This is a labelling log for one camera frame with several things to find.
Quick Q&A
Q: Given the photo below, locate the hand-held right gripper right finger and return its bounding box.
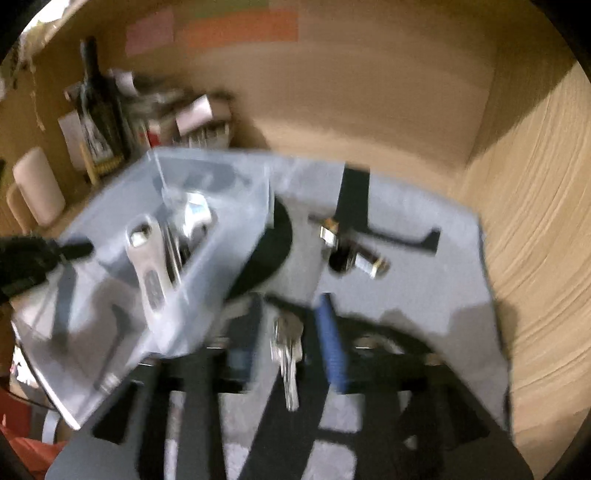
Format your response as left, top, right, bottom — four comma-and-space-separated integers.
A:
314, 293, 534, 480

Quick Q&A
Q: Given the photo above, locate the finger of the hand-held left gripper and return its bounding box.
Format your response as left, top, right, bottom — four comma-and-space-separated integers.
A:
51, 237, 95, 261

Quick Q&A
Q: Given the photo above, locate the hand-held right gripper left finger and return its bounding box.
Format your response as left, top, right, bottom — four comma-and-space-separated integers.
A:
46, 295, 266, 480

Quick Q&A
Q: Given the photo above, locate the silver key bunch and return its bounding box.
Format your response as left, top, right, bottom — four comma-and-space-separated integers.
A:
270, 314, 305, 411

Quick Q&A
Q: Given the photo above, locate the white handheld device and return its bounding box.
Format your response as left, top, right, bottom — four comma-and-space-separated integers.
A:
126, 213, 182, 334

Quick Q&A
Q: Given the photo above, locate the white plug adapter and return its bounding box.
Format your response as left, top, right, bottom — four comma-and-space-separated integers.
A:
182, 191, 218, 241

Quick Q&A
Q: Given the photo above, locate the clear plastic box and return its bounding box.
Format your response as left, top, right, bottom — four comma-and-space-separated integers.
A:
9, 148, 273, 430

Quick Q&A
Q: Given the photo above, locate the beige cylinder roll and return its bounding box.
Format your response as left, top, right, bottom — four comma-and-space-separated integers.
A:
7, 148, 66, 232

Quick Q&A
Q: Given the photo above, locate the small black gold object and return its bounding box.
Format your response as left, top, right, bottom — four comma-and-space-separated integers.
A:
320, 218, 392, 279

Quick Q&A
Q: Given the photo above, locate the grey lettered mat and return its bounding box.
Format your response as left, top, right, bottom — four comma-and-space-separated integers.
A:
14, 152, 514, 480

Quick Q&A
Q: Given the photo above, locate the white paper note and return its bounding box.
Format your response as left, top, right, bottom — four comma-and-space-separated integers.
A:
58, 111, 87, 158

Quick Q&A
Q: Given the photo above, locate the dark wine bottle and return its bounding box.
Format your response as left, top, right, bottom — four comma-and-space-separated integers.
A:
76, 37, 127, 163

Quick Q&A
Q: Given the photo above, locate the stack of books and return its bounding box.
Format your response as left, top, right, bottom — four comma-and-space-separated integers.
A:
111, 69, 236, 149

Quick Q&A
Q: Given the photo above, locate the red bag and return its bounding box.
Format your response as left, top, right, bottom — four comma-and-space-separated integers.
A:
0, 415, 68, 480

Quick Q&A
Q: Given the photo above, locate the small white box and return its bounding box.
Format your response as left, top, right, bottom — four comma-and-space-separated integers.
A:
175, 95, 232, 136

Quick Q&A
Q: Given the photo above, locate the pink sticky note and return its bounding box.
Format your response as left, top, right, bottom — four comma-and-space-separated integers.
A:
124, 9, 175, 57

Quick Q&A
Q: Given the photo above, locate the wooden desk hutch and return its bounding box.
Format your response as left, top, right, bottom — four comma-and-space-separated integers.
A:
0, 0, 591, 480

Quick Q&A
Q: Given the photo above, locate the orange sticky note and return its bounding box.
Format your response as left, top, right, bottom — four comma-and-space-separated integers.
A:
177, 7, 301, 51

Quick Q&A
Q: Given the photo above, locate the green sticky note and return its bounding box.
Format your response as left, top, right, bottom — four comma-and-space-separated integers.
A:
194, 0, 269, 19

